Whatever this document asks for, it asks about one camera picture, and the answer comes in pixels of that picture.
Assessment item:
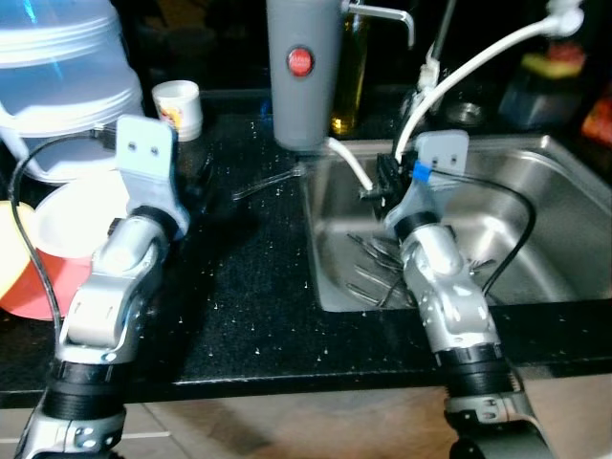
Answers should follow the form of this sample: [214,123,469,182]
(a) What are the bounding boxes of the grey thermos red logo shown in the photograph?
[266,0,345,152]

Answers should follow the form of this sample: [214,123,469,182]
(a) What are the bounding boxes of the white flexible faucet hose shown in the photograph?
[394,0,586,159]

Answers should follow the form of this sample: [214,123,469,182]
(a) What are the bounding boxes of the olive oil glass bottle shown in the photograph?
[330,10,371,137]

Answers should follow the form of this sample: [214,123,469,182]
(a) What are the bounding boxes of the thin white tube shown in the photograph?
[327,137,376,194]

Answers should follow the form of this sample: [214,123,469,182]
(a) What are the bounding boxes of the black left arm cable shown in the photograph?
[8,129,120,331]

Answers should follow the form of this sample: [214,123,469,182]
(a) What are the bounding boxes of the clear plastic utensil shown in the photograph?
[232,163,307,202]

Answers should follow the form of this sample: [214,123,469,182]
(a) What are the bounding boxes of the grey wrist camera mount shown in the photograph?
[392,129,471,230]
[115,115,188,235]

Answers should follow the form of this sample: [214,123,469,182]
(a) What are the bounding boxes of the stainless steel sink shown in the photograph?
[304,134,612,313]

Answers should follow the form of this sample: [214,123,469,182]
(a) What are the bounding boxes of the white stacked plastic container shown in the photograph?
[0,0,146,183]

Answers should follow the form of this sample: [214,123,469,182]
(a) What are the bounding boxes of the round metal sink cap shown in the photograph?
[449,100,485,126]

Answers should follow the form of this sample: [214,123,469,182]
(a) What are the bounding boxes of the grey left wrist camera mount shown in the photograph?
[115,115,188,235]

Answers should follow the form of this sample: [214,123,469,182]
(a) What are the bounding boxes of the dark translucent sponge holder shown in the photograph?
[497,57,586,130]

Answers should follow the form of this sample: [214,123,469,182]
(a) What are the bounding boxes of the white printed cup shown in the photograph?
[153,80,204,142]

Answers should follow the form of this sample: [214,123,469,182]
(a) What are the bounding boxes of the chrome faucet pipe white tag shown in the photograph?
[419,0,460,95]

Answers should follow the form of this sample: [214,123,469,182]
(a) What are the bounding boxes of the chrome tap spout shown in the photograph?
[344,2,417,49]

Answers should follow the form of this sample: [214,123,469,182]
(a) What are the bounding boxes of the yellow sponge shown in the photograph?
[521,50,586,83]

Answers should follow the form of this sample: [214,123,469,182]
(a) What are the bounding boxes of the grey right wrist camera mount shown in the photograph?
[392,129,471,230]

